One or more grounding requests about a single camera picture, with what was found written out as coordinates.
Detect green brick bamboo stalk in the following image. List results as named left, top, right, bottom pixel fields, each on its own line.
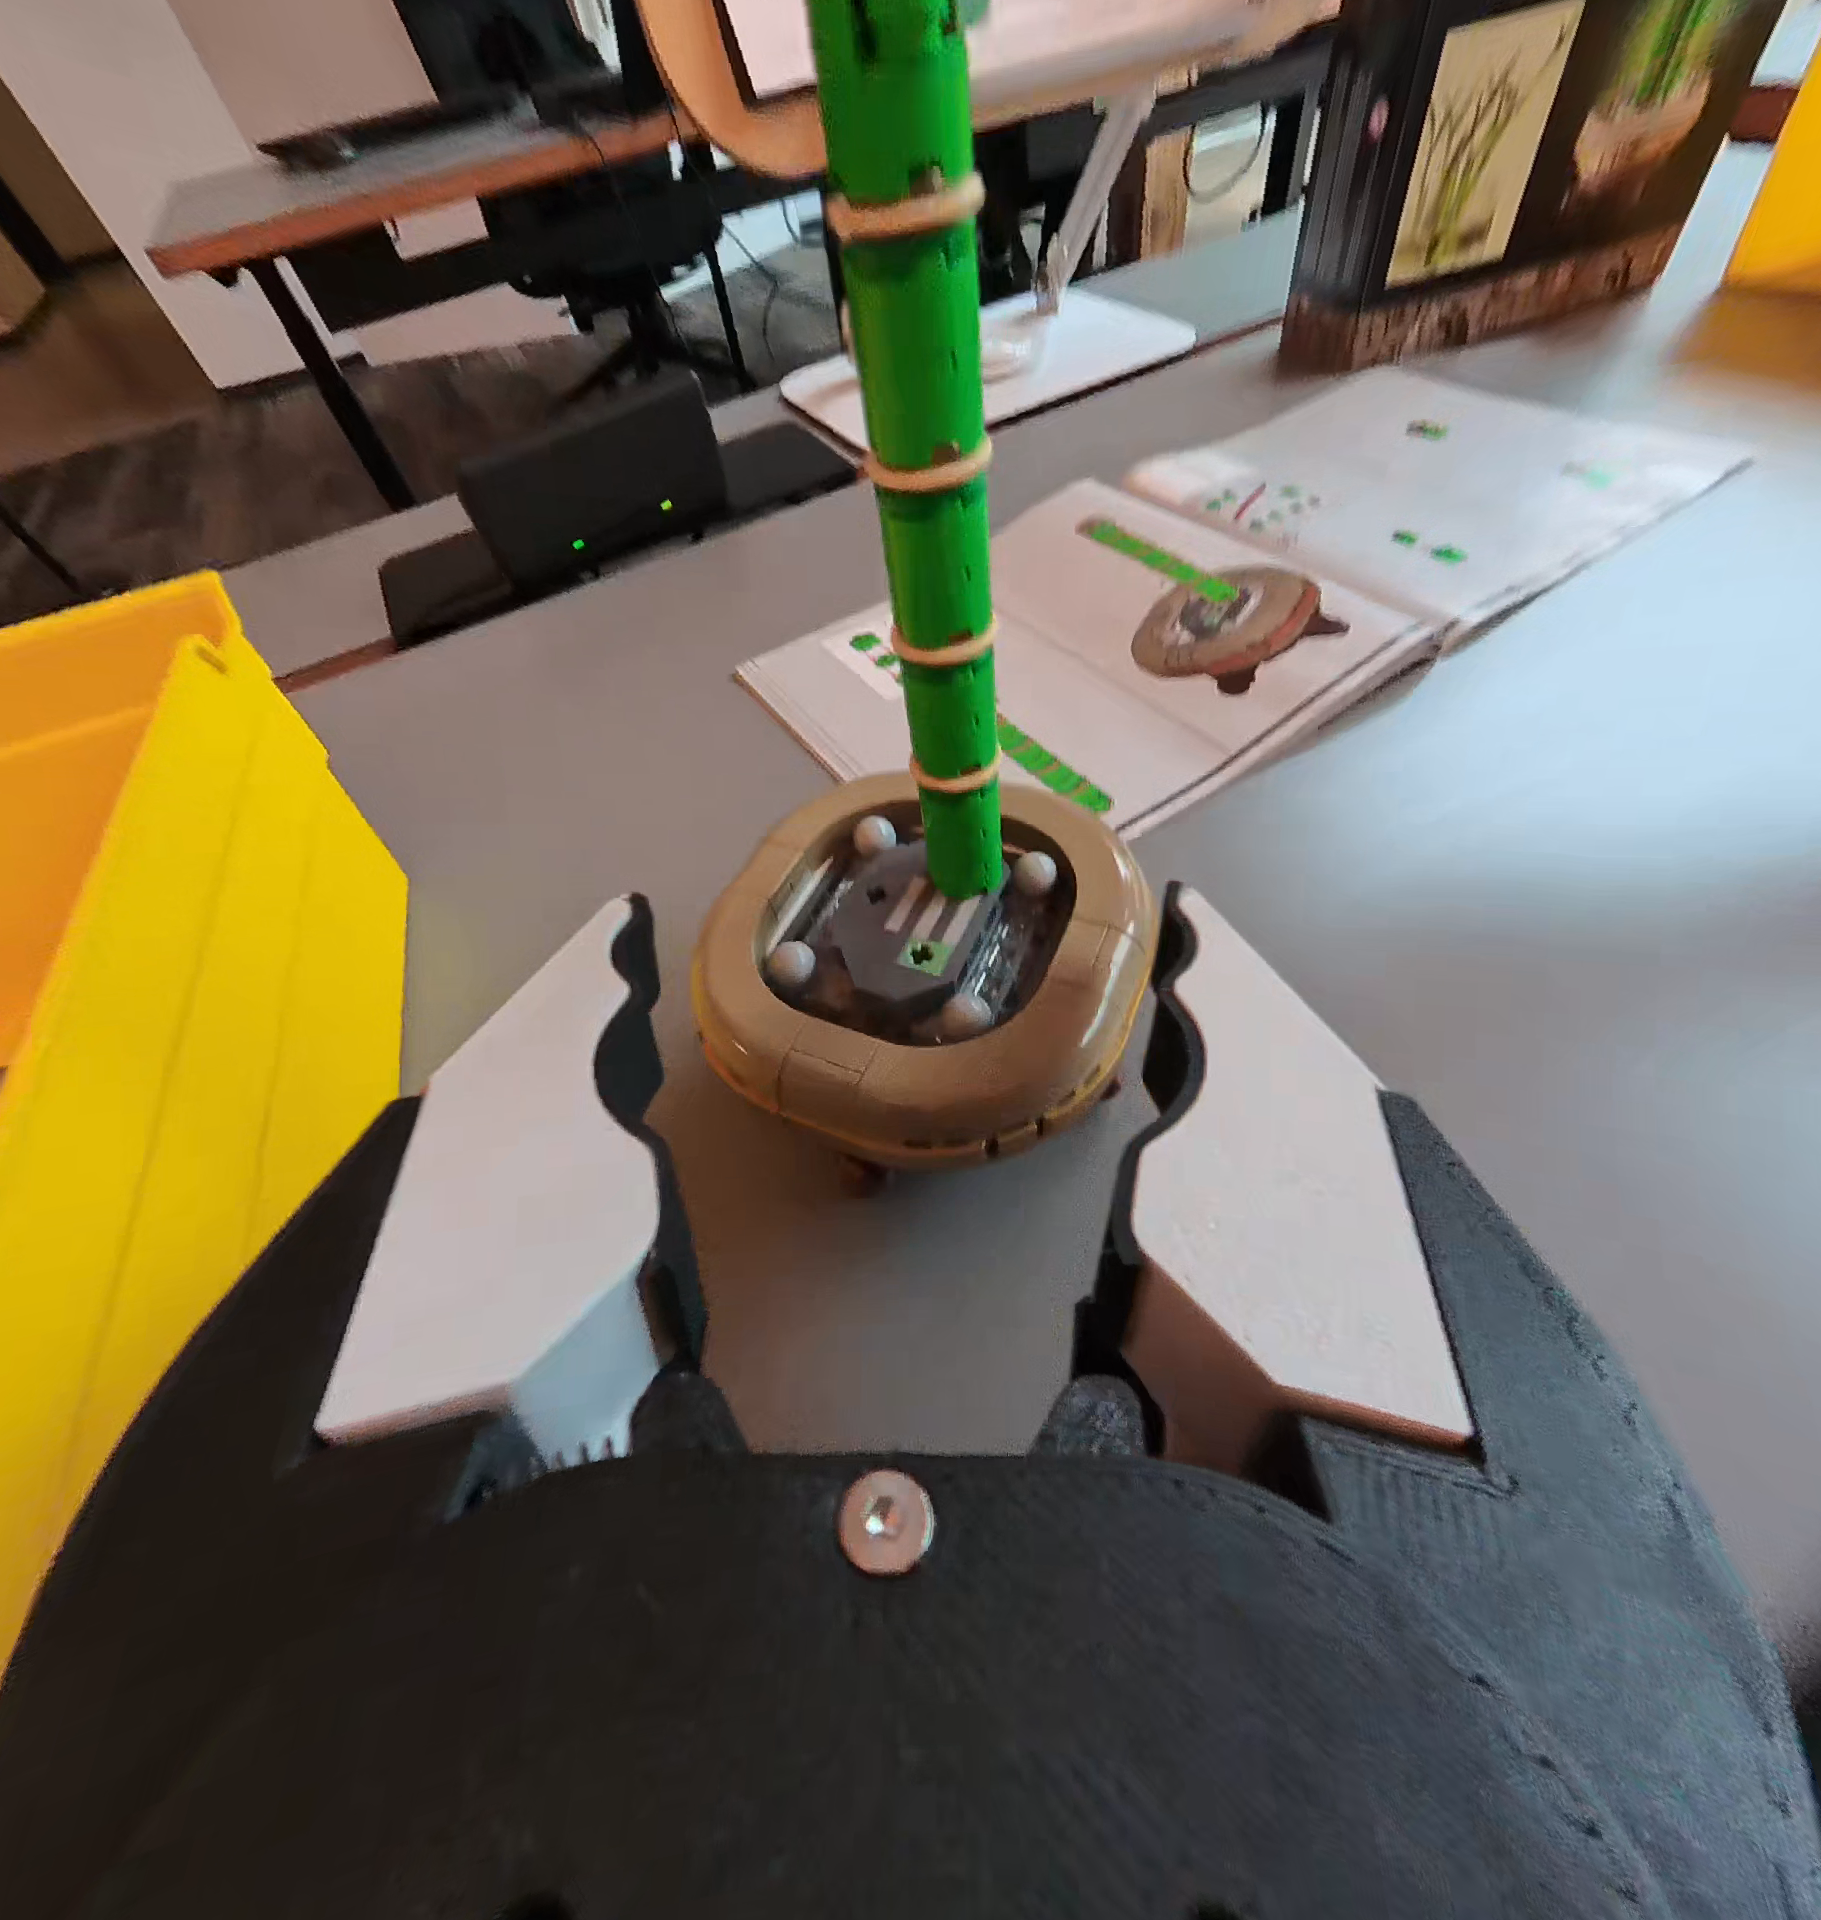
left=805, top=0, right=1003, bottom=902

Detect tan brick pot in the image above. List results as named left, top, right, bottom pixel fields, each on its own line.
left=690, top=769, right=1159, bottom=1198

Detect black office chair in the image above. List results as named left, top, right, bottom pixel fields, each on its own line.
left=483, top=136, right=763, bottom=408

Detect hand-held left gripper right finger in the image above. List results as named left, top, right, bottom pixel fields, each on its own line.
left=1071, top=884, right=1477, bottom=1456

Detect black device with green light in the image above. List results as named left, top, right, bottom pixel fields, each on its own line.
left=378, top=421, right=860, bottom=649

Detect grey wood-edged desk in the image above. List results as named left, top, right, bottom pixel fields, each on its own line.
left=147, top=90, right=703, bottom=513

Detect black product box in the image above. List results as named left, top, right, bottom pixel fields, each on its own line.
left=1278, top=0, right=1792, bottom=378

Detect building instruction booklet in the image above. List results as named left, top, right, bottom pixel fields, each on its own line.
left=736, top=366, right=1752, bottom=842

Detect black monitor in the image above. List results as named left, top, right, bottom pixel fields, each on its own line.
left=393, top=0, right=659, bottom=122

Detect yellow plastic bin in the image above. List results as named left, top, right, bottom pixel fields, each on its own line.
left=0, top=570, right=410, bottom=1758
left=1725, top=0, right=1821, bottom=302

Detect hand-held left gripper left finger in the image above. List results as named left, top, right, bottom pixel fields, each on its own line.
left=313, top=892, right=709, bottom=1460

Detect black box device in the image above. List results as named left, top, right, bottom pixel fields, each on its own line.
left=456, top=366, right=734, bottom=594

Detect white lamp base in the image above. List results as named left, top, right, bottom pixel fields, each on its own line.
left=221, top=241, right=1295, bottom=693

